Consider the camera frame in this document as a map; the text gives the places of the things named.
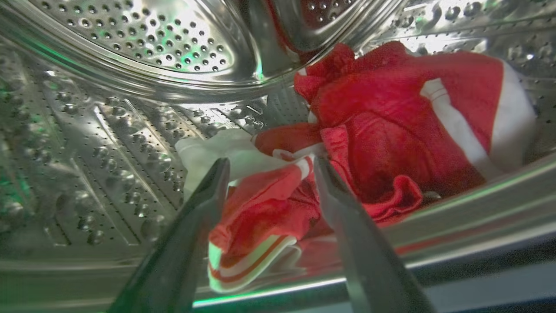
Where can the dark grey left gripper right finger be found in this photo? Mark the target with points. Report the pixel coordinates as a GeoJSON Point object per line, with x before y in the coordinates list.
{"type": "Point", "coordinates": [369, 261]}

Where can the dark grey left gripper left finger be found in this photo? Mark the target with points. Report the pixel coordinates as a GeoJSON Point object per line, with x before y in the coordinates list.
{"type": "Point", "coordinates": [173, 256]}

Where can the stainless steel washing machine drum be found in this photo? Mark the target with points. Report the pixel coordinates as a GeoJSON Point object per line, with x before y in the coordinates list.
{"type": "Point", "coordinates": [108, 152]}

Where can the red and white garment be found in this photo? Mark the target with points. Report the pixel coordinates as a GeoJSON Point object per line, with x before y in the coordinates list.
{"type": "Point", "coordinates": [391, 130]}

